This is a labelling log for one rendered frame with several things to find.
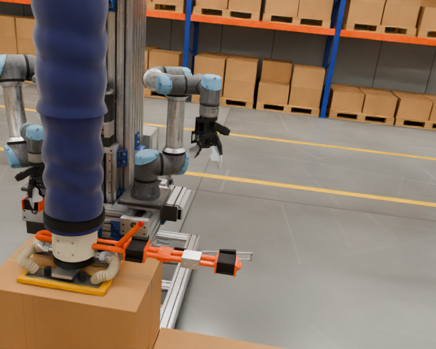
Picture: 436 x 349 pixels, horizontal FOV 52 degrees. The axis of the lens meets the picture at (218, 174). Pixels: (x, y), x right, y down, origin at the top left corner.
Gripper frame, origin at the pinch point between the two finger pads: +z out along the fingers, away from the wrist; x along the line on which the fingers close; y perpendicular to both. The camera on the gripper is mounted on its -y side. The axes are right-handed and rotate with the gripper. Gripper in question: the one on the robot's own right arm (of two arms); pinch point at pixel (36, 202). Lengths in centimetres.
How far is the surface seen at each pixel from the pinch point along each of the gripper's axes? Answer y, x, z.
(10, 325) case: 11, -45, 30
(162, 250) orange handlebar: 64, -27, 0
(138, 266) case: 52, -18, 14
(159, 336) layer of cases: 61, -13, 54
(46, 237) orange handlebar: 18.8, -28.6, -0.4
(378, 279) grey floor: 205, 148, 109
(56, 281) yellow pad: 27.0, -39.2, 11.6
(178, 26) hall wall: -99, 820, -31
